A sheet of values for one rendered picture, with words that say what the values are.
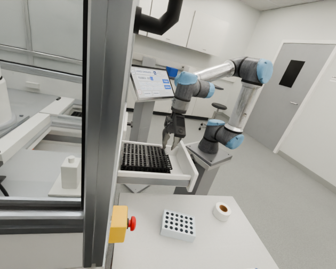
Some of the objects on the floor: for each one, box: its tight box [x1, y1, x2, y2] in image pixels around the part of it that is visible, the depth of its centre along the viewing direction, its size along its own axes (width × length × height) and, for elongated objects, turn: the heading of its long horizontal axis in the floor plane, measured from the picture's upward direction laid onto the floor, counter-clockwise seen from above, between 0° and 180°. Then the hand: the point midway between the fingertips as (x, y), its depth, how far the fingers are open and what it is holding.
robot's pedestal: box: [173, 141, 232, 195], centre depth 143 cm, size 30×30×76 cm
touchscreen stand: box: [123, 101, 155, 193], centre depth 178 cm, size 50×45×102 cm
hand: (168, 148), depth 82 cm, fingers open, 3 cm apart
